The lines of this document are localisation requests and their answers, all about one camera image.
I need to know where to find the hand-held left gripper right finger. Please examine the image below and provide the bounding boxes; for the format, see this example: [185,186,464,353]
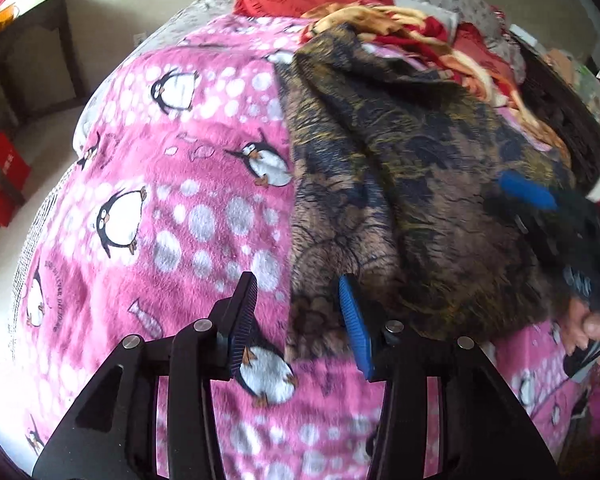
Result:
[338,273,561,480]

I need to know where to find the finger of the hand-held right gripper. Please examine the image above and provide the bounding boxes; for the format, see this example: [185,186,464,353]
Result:
[485,169,581,241]

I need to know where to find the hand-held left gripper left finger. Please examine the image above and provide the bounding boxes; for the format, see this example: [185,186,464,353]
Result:
[31,271,259,480]

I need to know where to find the dark patterned garment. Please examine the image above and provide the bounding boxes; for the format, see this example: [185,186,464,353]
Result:
[275,22,581,361]

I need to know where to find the person's right hand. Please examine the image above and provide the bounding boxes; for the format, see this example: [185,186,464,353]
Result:
[562,305,600,361]

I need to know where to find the dark cloth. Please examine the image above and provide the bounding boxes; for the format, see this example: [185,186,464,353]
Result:
[517,35,600,196]

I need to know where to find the pink penguin blanket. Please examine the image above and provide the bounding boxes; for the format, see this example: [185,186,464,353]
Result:
[10,12,600,480]

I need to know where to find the red yellow floral blanket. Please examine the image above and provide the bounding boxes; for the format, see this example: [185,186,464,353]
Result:
[300,2,571,161]

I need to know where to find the grey striped mattress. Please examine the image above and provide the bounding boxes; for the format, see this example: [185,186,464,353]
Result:
[5,175,81,361]

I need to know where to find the dark wooden table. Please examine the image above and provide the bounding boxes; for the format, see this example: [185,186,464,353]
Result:
[0,0,88,126]

